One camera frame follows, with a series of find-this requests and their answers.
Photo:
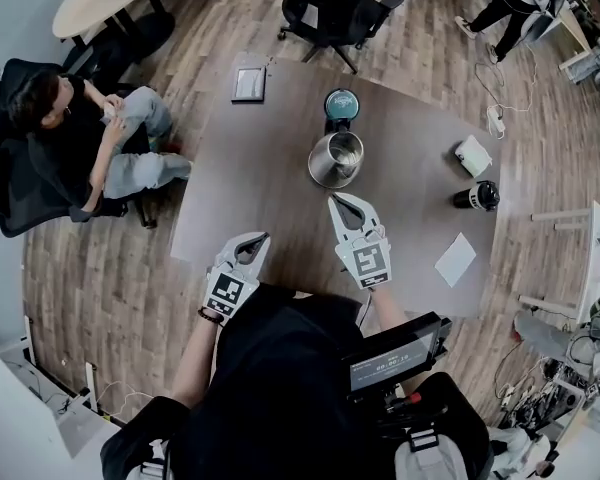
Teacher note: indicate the black insulated bottle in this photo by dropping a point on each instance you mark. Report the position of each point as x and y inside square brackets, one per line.
[472, 197]

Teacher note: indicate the black chest monitor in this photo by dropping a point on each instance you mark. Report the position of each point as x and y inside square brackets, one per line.
[395, 363]

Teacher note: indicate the dark brown table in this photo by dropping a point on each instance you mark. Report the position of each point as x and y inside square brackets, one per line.
[260, 168]

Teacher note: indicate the round light wooden table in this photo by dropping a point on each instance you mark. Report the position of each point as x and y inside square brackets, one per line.
[95, 3]

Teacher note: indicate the white power strip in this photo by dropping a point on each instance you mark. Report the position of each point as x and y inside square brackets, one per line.
[496, 123]
[506, 395]

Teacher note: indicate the white plastic bag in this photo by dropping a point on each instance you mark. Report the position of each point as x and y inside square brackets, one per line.
[475, 157]

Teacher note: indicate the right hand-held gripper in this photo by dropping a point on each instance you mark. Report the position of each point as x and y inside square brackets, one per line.
[372, 265]

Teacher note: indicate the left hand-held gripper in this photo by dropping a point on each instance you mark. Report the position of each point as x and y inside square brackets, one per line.
[227, 293]

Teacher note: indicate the person's black shirt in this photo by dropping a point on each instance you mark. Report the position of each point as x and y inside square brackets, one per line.
[280, 393]

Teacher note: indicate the person's right forearm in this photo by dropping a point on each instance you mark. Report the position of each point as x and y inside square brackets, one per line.
[387, 308]

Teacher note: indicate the person's left forearm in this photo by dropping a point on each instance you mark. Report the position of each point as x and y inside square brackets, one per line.
[195, 363]

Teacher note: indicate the white paper sheet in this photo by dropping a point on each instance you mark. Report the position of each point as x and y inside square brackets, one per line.
[455, 260]

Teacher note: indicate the stainless steel kettle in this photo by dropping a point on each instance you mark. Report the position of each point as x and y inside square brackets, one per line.
[325, 170]

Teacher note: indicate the black chest rig mount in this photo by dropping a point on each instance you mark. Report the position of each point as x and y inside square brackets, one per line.
[405, 405]

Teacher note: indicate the light wooden desk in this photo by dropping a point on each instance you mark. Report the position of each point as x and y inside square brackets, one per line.
[577, 28]

